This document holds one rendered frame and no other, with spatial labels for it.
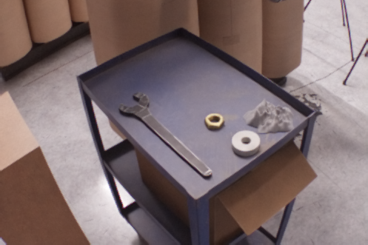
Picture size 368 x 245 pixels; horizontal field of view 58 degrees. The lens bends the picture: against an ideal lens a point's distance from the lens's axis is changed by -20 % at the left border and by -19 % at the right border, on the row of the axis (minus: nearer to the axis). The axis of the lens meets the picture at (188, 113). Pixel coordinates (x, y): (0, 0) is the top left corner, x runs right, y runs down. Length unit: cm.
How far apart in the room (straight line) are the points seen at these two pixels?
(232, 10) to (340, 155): 106
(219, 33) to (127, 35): 50
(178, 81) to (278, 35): 110
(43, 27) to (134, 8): 175
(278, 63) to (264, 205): 143
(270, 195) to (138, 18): 83
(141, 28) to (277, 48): 99
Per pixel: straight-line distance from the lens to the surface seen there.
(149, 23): 151
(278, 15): 217
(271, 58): 231
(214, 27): 184
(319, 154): 226
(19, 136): 114
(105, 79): 130
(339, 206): 204
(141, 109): 113
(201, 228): 100
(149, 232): 176
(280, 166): 108
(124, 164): 151
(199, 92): 119
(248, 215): 100
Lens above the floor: 161
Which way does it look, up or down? 41 degrees down
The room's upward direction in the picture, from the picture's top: 5 degrees counter-clockwise
